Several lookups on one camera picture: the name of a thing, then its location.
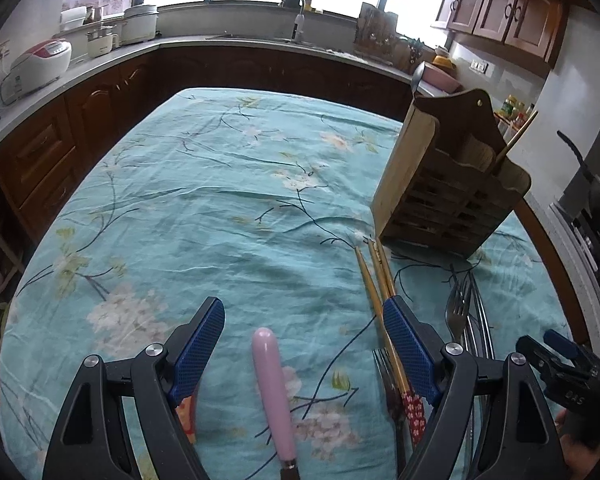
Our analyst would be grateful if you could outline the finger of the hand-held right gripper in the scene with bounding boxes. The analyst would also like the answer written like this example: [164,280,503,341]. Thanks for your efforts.
[516,335,557,397]
[542,329,590,362]

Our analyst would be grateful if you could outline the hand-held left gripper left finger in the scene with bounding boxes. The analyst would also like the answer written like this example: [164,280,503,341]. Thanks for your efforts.
[42,296,227,480]

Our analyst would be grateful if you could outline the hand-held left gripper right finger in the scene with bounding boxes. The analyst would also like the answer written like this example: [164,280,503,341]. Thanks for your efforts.
[382,296,567,480]

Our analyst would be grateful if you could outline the wooden chopstick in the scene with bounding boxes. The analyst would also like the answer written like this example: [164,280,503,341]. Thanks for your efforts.
[494,109,539,172]
[354,245,427,448]
[376,240,400,301]
[369,241,393,306]

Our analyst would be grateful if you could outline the stainless steel utensil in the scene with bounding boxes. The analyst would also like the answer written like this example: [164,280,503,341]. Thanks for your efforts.
[462,267,496,361]

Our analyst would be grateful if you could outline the wooden utensil holder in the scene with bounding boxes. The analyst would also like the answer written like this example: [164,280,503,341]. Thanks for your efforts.
[372,87,532,258]

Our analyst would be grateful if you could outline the person's right hand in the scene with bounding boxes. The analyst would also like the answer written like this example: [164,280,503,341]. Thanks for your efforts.
[554,407,600,480]

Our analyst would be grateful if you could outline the black stove top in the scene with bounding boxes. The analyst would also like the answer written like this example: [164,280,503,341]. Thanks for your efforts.
[550,200,600,356]

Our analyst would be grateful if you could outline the teal floral tablecloth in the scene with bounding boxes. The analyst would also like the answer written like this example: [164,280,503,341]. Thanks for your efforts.
[0,87,588,480]

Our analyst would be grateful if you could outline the black pan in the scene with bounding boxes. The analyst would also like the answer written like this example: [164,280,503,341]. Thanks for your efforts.
[556,130,600,241]

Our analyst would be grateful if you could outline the wooden stool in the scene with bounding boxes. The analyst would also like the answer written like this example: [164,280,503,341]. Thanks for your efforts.
[0,195,27,283]

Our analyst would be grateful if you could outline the spice jar set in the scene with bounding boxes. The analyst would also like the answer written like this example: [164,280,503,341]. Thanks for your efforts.
[510,102,537,134]

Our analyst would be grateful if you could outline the wooden lower cabinets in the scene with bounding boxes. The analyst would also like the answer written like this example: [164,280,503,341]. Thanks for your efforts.
[0,47,417,248]

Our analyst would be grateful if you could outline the wooden cabinets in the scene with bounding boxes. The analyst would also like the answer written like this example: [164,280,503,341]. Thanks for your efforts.
[432,0,597,67]
[0,47,417,248]

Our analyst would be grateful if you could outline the metal spoon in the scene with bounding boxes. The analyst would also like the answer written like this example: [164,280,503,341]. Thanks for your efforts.
[410,61,429,97]

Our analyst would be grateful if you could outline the pink basin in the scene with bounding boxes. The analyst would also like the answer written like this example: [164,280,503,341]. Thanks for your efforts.
[421,64,462,92]

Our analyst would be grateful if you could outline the grey kitchen countertop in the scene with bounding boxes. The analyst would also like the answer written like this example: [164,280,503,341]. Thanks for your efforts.
[0,34,462,162]

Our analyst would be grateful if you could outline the wooden knife rack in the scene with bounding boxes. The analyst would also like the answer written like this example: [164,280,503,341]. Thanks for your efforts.
[355,2,412,67]

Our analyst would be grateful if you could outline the small white pot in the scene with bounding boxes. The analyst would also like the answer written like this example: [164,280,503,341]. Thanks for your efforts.
[86,25,121,59]

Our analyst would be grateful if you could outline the red and white rice cooker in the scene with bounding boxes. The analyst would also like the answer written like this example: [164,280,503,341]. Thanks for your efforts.
[0,39,74,106]

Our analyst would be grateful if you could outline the wooden upper cabinets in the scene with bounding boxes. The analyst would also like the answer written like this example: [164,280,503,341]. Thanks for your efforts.
[432,0,597,67]

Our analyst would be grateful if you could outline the chrome faucet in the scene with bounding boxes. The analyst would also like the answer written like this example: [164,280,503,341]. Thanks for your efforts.
[280,0,307,43]

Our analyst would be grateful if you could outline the pink handled knife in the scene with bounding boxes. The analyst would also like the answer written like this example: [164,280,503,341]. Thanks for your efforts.
[251,327,302,480]

